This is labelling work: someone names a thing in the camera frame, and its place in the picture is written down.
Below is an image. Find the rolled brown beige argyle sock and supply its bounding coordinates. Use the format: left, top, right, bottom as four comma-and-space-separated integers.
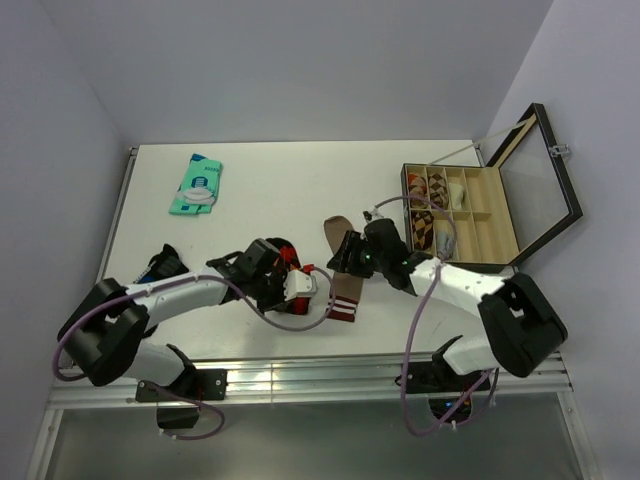
428, 173, 449, 209

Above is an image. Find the rolled white sock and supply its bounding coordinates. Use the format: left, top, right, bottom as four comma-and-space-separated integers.
449, 183, 465, 211

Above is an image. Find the mint green sock pair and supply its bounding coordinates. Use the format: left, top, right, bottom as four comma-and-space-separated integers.
168, 154, 223, 216

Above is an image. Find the black compartment box with lid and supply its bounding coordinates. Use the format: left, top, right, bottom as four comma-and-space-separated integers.
401, 103, 583, 273

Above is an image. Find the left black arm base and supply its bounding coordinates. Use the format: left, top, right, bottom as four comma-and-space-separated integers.
135, 369, 228, 441

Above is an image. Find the rolled dark brown argyle sock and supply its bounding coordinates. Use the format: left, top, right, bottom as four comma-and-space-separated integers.
411, 211, 434, 251

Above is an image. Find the black red yellow argyle sock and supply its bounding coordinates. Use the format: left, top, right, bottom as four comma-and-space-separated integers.
257, 237, 311, 316

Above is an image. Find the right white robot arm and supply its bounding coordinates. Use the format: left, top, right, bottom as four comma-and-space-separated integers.
327, 218, 568, 390

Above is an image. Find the brown sock with striped cuff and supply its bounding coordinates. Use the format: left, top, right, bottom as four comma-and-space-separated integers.
324, 216, 363, 323

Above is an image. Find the rolled orange beige argyle sock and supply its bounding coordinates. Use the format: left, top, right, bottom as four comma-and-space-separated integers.
407, 173, 428, 209

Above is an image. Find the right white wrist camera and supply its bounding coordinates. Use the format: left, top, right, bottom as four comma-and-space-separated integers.
363, 208, 384, 224

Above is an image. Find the black blue grey sock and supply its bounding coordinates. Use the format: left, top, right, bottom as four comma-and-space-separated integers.
134, 244, 189, 284

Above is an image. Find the aluminium table edge rail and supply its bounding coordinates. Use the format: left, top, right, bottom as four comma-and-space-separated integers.
47, 352, 574, 411

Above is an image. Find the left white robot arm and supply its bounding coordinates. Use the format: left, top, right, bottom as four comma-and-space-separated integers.
57, 239, 316, 399

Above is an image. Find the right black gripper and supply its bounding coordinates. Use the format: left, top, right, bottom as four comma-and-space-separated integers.
326, 229, 388, 279

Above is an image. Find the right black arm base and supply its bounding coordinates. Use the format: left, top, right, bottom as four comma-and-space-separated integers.
405, 361, 496, 427

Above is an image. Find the rolled light blue sock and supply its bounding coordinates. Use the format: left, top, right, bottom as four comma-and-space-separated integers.
436, 230, 456, 261

